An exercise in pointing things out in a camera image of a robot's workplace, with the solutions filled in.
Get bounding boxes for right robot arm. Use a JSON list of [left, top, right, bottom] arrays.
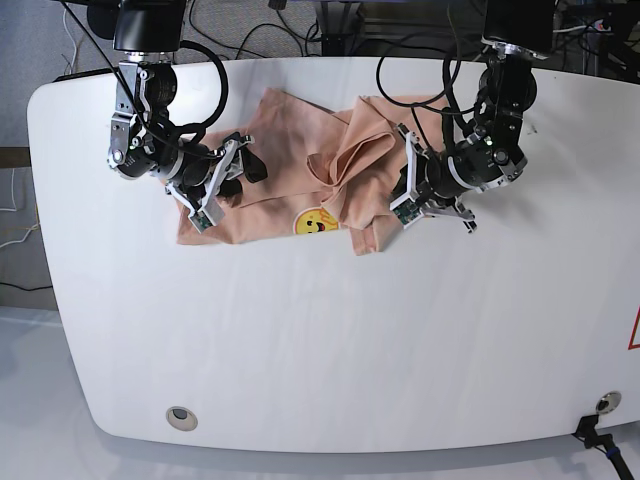
[[108, 1, 268, 229]]

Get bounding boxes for black flat device at edge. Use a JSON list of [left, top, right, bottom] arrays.
[[53, 69, 112, 83]]

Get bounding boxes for white floor cable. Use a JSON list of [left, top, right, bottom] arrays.
[[61, 0, 80, 71]]

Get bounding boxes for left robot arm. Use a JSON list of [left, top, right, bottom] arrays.
[[390, 1, 556, 232]]

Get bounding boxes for peach pink T-shirt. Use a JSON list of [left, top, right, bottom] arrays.
[[177, 88, 443, 255]]

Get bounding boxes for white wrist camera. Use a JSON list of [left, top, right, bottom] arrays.
[[390, 197, 424, 229], [188, 202, 225, 234]]

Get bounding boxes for red triangle warning sticker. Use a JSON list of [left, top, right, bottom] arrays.
[[628, 309, 640, 350]]

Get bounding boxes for black clamp with cable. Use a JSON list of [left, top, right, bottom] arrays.
[[573, 414, 634, 480]]

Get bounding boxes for right grey table grommet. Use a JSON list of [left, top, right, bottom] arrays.
[[596, 391, 622, 415]]

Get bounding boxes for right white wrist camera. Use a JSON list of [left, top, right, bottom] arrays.
[[188, 202, 225, 234]]

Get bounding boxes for left grey table grommet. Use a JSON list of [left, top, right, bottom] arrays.
[[166, 406, 198, 432]]

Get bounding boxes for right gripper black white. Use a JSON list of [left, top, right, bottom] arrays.
[[165, 132, 268, 213]]

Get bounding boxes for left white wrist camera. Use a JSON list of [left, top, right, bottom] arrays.
[[390, 197, 424, 229]]

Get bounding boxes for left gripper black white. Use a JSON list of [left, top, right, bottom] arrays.
[[392, 123, 477, 234]]

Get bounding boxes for grey table grommet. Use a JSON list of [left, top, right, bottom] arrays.
[[166, 406, 198, 432], [596, 391, 622, 415]]

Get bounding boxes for black metal frame stand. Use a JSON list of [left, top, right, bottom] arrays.
[[314, 1, 366, 57]]

